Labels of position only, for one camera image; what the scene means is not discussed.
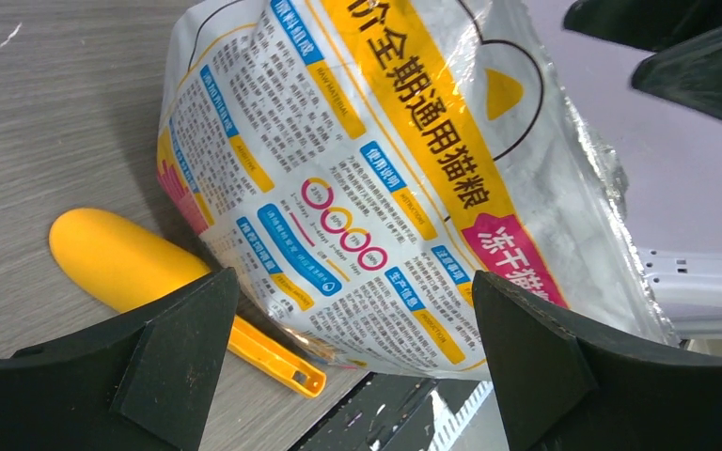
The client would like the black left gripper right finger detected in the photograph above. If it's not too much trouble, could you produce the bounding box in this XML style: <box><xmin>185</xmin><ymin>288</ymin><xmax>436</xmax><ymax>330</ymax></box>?
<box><xmin>472</xmin><ymin>271</ymin><xmax>722</xmax><ymax>450</ymax></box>

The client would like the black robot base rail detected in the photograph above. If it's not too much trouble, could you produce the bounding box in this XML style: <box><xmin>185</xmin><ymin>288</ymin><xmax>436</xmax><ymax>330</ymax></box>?
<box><xmin>290</xmin><ymin>373</ymin><xmax>494</xmax><ymax>451</ymax></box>

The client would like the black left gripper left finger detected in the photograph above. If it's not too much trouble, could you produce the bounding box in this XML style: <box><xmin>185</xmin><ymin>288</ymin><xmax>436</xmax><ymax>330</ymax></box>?
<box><xmin>0</xmin><ymin>269</ymin><xmax>239</xmax><ymax>450</ymax></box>

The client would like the cat food bag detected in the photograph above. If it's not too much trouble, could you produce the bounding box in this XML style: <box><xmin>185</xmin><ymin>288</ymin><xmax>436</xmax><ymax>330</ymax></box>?
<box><xmin>157</xmin><ymin>1</ymin><xmax>675</xmax><ymax>381</ymax></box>

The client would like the yellow plastic scoop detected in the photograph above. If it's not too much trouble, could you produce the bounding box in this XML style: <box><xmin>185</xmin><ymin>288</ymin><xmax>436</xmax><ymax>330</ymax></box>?
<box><xmin>48</xmin><ymin>208</ymin><xmax>327</xmax><ymax>398</ymax></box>

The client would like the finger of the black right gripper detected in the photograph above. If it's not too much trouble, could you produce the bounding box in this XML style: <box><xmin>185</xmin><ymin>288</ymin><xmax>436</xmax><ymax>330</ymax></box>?
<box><xmin>631</xmin><ymin>26</ymin><xmax>722</xmax><ymax>121</ymax></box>
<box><xmin>563</xmin><ymin>0</ymin><xmax>722</xmax><ymax>53</ymax></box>

